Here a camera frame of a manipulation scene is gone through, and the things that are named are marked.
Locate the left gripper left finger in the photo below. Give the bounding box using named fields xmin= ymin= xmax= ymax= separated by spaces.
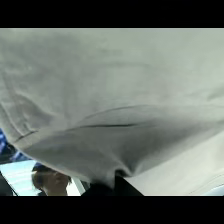
xmin=81 ymin=181 xmax=116 ymax=197

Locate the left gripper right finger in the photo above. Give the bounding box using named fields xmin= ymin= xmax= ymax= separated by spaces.
xmin=114 ymin=173 xmax=145 ymax=197

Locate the grey T-shirt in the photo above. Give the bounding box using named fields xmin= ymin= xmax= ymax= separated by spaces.
xmin=0 ymin=28 xmax=224 ymax=197

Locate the person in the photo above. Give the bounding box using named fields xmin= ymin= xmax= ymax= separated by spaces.
xmin=31 ymin=164 xmax=73 ymax=197

